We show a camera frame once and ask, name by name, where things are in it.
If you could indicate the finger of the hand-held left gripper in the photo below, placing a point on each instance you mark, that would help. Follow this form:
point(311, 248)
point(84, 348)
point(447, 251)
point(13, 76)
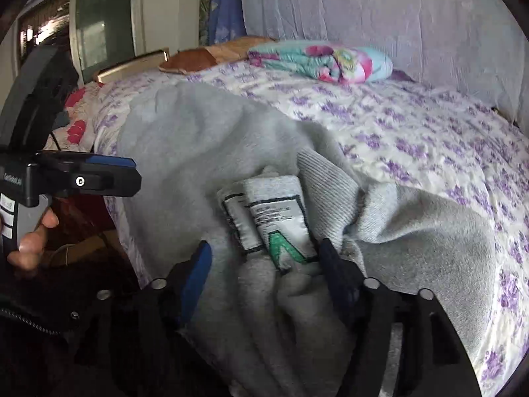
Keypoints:
point(103, 178)

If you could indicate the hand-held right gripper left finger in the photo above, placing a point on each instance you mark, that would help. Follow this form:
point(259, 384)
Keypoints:
point(197, 275)

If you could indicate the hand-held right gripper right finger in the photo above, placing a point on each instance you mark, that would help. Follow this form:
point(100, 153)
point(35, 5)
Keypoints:
point(337, 266)

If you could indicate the grey fleece sweatshirt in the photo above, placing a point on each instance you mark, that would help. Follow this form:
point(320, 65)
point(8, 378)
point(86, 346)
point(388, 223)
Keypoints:
point(186, 153)

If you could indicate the person's left hand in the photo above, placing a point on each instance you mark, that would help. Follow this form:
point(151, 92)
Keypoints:
point(31, 252)

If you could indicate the red floral sheet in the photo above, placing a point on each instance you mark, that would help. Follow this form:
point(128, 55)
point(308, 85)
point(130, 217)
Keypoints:
point(76, 128)

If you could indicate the white framed glass door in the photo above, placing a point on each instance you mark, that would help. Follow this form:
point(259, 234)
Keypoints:
point(103, 29)

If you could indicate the purple floral bed sheet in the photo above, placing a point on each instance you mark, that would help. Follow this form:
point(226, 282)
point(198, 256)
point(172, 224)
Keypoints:
point(413, 140)

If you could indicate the brown pillow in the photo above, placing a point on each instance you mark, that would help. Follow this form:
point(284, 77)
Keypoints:
point(194, 58)

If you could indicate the person's dark jacket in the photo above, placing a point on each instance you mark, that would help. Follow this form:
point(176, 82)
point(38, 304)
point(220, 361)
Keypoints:
point(24, 339)

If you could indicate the dark patterned panel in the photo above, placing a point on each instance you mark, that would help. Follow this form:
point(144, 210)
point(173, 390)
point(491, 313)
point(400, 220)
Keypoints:
point(204, 12)

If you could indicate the folded teal pink floral blanket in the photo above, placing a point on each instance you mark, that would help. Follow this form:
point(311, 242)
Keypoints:
point(330, 60)

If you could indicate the blue patterned cloth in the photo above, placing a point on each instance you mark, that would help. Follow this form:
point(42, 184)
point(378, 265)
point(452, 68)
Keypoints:
point(225, 4)

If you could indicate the golden bed frame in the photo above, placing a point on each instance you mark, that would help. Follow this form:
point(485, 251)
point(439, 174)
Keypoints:
point(132, 64)

